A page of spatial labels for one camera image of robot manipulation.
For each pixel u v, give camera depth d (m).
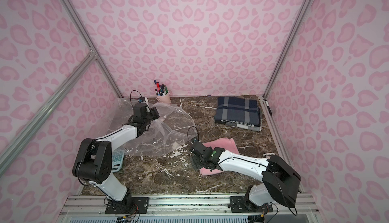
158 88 1.06
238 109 1.02
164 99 1.10
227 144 0.89
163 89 1.07
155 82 1.07
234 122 1.00
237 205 0.72
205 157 0.62
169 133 0.83
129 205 0.67
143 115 0.73
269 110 1.15
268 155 0.88
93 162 0.47
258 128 0.98
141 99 0.82
